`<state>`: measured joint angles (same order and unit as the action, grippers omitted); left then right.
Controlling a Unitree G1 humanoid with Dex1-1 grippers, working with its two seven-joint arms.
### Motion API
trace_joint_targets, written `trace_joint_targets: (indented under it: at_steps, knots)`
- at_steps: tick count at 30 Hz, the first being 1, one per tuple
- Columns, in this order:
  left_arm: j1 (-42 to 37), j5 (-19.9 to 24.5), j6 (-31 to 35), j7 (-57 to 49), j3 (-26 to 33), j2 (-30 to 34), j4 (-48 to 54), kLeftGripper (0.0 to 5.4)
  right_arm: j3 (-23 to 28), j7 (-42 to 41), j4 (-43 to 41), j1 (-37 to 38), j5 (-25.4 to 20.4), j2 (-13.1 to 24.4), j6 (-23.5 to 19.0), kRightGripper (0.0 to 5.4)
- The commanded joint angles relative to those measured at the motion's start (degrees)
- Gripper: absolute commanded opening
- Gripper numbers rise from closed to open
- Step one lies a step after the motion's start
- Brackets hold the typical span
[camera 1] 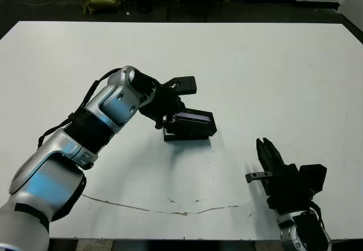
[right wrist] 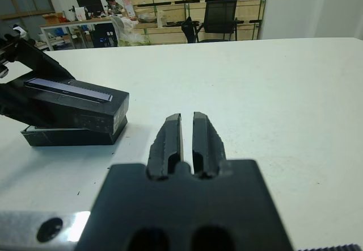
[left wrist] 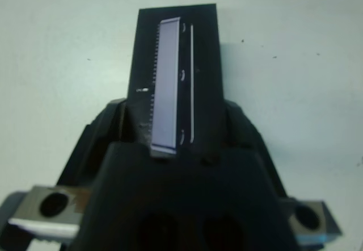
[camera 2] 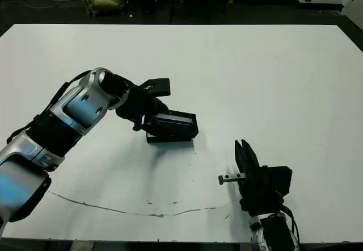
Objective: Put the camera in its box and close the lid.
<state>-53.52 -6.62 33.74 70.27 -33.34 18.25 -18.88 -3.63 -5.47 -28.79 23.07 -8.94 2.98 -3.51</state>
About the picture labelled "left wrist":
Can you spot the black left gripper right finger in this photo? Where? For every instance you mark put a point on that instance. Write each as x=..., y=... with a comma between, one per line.
x=249, y=140

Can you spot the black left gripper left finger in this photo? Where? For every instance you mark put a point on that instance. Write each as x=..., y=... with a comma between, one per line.
x=99, y=131

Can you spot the black box lid with print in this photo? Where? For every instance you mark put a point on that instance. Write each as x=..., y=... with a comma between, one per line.
x=204, y=77

